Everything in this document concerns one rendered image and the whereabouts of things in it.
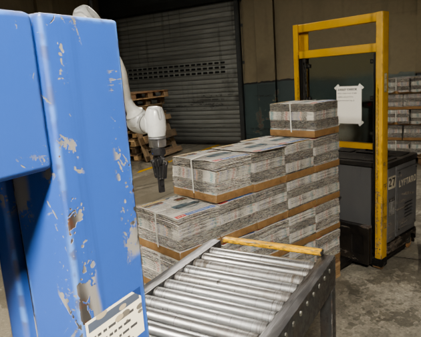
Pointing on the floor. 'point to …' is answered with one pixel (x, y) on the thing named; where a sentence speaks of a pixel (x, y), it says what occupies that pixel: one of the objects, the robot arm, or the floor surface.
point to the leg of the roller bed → (328, 316)
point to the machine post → (74, 196)
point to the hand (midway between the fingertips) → (161, 185)
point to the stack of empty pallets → (145, 110)
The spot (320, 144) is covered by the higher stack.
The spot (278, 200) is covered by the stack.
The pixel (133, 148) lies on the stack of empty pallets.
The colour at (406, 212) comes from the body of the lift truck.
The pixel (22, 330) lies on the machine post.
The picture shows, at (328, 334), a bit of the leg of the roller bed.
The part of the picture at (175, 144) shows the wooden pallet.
